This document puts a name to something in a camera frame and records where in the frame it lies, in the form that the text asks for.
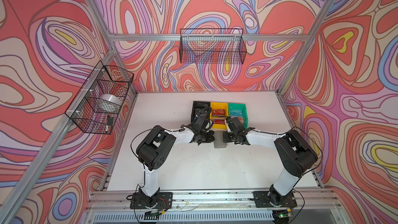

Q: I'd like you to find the black wire basket left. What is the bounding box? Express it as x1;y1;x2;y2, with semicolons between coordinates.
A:
65;61;134;135

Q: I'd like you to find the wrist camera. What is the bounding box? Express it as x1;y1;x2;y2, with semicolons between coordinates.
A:
192;114;212;131
226;117;245;133

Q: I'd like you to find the yellow plastic bin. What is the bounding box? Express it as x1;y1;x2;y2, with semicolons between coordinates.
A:
210;102;229;130

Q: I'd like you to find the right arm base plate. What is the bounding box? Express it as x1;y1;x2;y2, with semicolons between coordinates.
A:
251;191;297;209

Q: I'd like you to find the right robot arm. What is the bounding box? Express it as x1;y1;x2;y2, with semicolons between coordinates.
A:
222;128;318;207

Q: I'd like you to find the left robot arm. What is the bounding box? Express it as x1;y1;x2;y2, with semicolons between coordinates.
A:
135;126;215;198

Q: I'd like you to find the silver tape roll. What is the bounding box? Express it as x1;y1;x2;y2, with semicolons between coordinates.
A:
99;93;122;105

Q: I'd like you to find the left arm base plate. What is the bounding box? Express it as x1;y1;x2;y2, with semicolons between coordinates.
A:
129;192;173;210

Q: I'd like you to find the black plastic bin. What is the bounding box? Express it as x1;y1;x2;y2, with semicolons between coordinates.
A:
191;101;211;122

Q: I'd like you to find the black wire basket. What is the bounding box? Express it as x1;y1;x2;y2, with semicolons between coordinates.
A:
65;61;134;135
179;27;247;64

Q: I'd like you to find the red VIP card in bin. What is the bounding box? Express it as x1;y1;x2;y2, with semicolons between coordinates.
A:
212;109;226;117

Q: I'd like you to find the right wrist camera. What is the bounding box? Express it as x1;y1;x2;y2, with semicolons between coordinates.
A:
226;117;245;133

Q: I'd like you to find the green plastic bin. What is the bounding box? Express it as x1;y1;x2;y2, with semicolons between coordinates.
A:
228;103;248;128

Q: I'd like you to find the black wire basket back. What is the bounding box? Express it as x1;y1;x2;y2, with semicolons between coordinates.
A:
179;27;247;64

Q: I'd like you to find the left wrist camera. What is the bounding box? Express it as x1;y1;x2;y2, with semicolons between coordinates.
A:
192;114;212;131

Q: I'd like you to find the aluminium front rail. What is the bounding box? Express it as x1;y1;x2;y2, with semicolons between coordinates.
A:
82;188;350;224

